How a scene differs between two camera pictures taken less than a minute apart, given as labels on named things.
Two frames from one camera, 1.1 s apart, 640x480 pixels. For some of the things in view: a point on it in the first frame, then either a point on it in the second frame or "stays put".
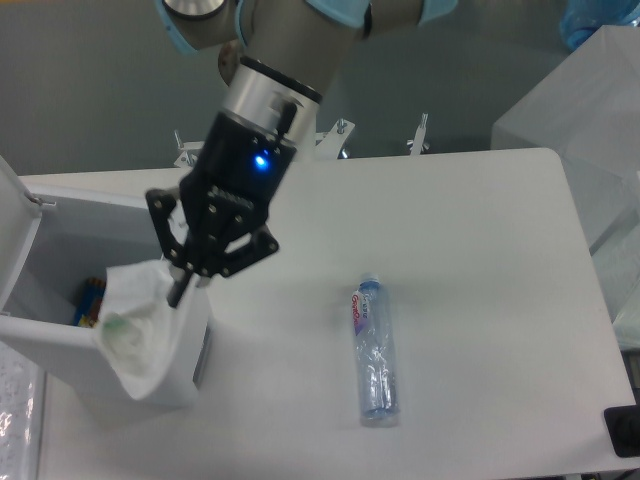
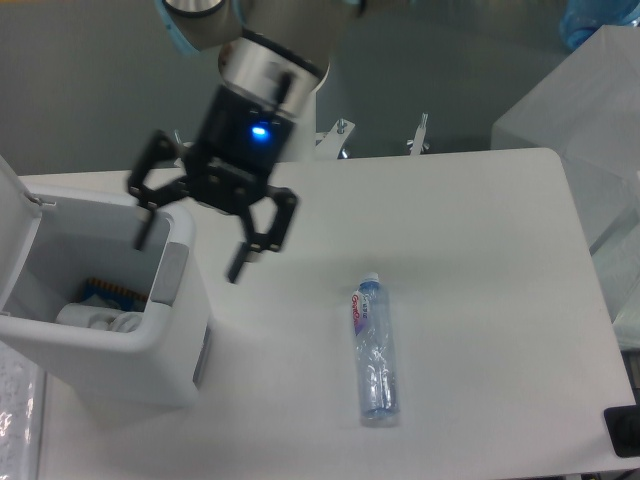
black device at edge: x=623 y=425 stays put
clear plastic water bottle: x=376 y=356 stays put
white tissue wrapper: x=138 y=325 → x=91 y=316
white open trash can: x=54 y=254 stays put
